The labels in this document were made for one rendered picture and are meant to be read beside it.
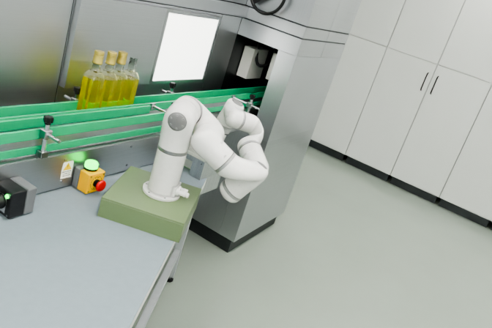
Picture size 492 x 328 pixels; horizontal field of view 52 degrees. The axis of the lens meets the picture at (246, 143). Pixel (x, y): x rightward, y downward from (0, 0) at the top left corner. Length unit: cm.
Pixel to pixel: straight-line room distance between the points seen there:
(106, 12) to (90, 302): 109
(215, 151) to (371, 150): 399
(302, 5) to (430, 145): 296
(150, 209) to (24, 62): 66
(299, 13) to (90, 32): 115
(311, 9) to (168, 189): 136
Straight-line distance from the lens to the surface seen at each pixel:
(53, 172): 165
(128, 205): 155
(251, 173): 155
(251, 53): 289
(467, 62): 519
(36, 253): 140
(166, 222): 153
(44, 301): 126
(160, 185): 160
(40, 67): 188
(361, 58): 538
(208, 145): 152
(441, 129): 525
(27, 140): 156
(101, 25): 196
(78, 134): 168
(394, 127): 533
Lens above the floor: 155
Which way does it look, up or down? 18 degrees down
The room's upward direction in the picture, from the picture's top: 18 degrees clockwise
